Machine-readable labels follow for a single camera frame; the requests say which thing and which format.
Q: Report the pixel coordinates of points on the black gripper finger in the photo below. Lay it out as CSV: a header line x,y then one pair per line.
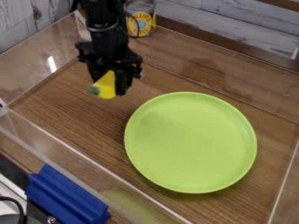
x,y
123,81
96,70

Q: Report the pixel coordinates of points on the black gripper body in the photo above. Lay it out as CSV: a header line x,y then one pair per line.
x,y
108,49

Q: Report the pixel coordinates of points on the yellow toy banana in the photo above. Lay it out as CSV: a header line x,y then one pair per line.
x,y
104,87

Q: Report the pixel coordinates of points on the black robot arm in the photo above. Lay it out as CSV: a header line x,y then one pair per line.
x,y
105,14

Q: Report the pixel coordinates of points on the green round plate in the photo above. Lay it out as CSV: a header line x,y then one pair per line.
x,y
189,142

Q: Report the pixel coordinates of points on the yellow labelled tin can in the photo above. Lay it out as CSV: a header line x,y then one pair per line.
x,y
140,17

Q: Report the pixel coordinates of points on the blue plastic clamp block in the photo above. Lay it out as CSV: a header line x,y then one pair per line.
x,y
57,195

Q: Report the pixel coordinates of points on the clear acrylic enclosure wall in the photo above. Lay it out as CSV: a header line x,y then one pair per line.
x,y
32,147

